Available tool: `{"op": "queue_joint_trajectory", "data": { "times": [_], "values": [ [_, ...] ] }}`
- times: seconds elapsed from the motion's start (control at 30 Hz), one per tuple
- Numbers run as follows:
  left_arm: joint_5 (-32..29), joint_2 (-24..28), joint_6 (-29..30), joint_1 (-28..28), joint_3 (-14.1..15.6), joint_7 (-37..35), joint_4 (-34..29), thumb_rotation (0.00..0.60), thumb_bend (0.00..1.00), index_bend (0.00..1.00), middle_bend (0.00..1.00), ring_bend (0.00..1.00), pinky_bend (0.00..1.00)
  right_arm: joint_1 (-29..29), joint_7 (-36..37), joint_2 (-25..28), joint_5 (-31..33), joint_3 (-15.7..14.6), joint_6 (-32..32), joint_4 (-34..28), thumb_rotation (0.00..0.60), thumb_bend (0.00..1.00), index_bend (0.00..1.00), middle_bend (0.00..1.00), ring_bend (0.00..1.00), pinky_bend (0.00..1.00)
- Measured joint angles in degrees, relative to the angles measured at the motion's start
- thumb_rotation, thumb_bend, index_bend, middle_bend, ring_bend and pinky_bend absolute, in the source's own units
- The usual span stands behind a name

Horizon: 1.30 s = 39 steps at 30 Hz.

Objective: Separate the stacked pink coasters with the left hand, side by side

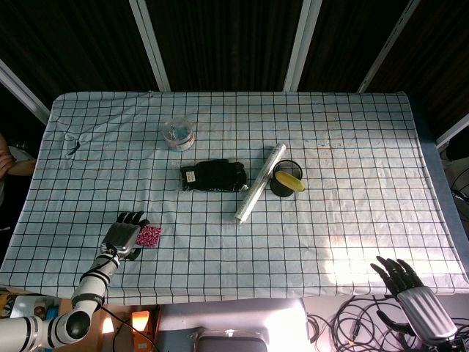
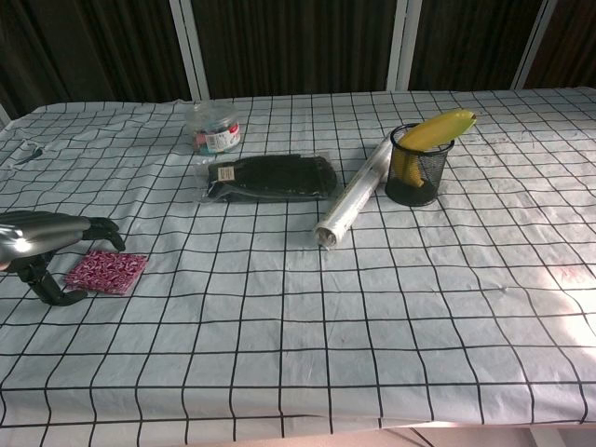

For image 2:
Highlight black gloves in plastic bag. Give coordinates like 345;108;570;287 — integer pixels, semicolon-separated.
199;154;341;204

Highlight clear plastic jar with clips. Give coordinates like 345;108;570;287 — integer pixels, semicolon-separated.
184;102;242;155

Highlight white frame post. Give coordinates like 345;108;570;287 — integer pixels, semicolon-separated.
385;0;423;92
169;0;210;102
510;0;558;90

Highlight yellow banana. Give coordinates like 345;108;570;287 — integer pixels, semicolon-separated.
392;108;479;189

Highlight dark brown curtain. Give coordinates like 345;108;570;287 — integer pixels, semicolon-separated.
0;0;596;123

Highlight clear plastic film roll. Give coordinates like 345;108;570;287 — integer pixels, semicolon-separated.
314;130;398;253

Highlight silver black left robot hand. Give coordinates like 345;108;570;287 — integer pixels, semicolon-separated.
0;210;127;307

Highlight white black grid tablecloth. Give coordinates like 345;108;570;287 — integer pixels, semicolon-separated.
0;87;596;447

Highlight black mesh pen holder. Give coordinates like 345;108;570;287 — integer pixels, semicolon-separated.
384;123;455;208

